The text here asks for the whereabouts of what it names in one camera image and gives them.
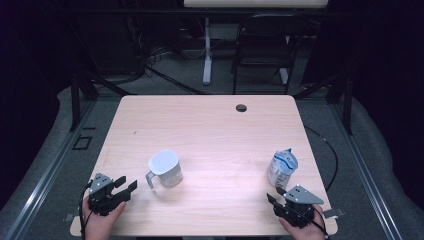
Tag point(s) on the grey box under desk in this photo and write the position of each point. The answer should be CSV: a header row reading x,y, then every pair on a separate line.
x,y
225,31

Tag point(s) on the white and blue pouch bag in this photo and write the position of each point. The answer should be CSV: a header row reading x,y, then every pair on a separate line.
x,y
282,168

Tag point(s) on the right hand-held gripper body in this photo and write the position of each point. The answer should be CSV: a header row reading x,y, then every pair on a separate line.
x,y
300,208

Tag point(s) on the person's left hand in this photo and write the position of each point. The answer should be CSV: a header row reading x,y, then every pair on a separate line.
x,y
100,223

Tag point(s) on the grey tape piece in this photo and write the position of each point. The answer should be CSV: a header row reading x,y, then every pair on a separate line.
x,y
69,217
335,212

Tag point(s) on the clear pitcher with white lid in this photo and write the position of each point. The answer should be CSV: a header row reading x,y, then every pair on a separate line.
x,y
165,168

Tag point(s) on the short white desk foot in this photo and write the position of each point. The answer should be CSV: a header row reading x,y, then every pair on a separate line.
x,y
283,76

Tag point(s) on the black metal stand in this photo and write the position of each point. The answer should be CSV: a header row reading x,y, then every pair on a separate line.
x,y
75,106
347,106

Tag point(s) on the aluminium floor rail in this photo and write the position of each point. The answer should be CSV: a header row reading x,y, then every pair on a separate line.
x,y
366,173
50,173

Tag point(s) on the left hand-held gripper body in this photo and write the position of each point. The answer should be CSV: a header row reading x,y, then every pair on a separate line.
x,y
106,200

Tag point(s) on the white desk leg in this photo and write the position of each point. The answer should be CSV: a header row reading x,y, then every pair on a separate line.
x,y
207,60

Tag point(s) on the white desk top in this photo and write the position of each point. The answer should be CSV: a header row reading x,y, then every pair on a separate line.
x,y
256,3

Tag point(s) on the person's right hand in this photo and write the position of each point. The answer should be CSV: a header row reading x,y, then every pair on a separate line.
x,y
306,231

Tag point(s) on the black chair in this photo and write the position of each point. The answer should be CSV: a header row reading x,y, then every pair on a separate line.
x,y
266,50

